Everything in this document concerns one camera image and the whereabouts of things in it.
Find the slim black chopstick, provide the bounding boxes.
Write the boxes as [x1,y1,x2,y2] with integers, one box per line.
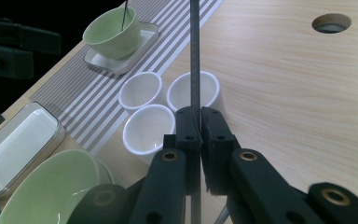
[185,0,203,224]

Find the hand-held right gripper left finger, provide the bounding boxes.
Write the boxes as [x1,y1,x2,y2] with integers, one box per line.
[163,105,204,196]

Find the white rectangular tray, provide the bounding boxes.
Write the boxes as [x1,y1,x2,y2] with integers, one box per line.
[83,21,160,76]
[0,101,66,199]

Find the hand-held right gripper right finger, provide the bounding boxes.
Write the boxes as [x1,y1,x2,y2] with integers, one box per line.
[200,106,241,196]

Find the white ribbed cup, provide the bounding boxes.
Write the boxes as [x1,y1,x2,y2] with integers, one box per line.
[122,104,177,157]
[117,71,165,114]
[166,70,222,117]

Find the grey striped placemat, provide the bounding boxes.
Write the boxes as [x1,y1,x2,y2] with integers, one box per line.
[29,0,225,157]

